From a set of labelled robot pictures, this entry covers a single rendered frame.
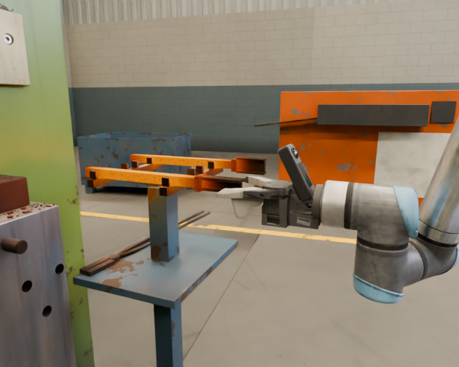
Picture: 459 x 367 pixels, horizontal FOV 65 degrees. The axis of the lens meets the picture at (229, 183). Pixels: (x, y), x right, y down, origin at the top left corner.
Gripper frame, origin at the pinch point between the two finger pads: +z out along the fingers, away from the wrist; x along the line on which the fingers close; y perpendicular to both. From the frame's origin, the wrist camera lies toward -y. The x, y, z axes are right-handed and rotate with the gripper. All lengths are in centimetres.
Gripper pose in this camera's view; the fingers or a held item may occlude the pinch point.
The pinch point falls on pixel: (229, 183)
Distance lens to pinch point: 78.1
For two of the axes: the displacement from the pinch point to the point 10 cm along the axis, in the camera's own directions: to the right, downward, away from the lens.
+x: 4.0, -2.0, 9.0
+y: 0.0, 9.8, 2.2
